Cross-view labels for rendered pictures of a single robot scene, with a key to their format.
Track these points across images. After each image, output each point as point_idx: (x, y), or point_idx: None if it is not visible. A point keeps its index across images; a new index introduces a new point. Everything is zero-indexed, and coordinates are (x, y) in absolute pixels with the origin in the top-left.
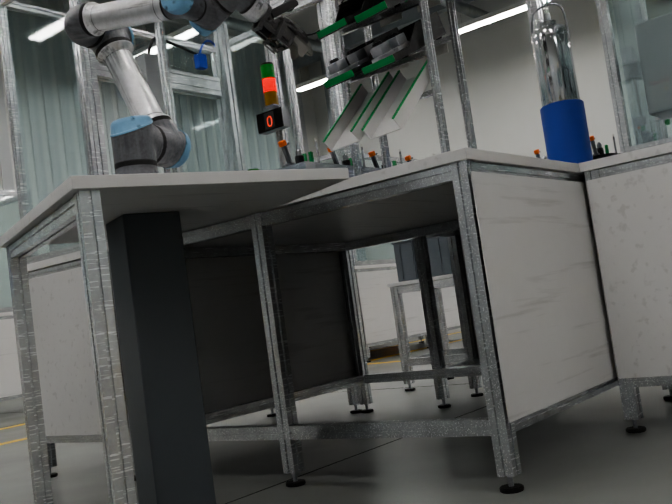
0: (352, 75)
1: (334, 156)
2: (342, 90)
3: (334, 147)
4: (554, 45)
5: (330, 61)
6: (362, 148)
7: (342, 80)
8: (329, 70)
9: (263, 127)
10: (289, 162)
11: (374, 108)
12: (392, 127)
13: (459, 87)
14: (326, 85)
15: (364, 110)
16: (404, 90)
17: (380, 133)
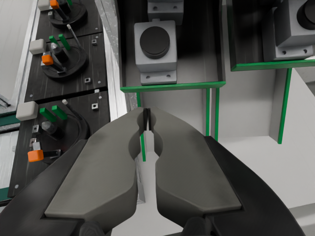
0: (218, 87)
1: (56, 65)
2: (109, 39)
3: (148, 146)
4: None
5: (153, 55)
6: (72, 30)
7: (182, 89)
8: (141, 69)
9: None
10: (56, 155)
11: (216, 100)
12: (249, 128)
13: None
14: (128, 91)
15: (209, 114)
16: (228, 33)
17: (228, 133)
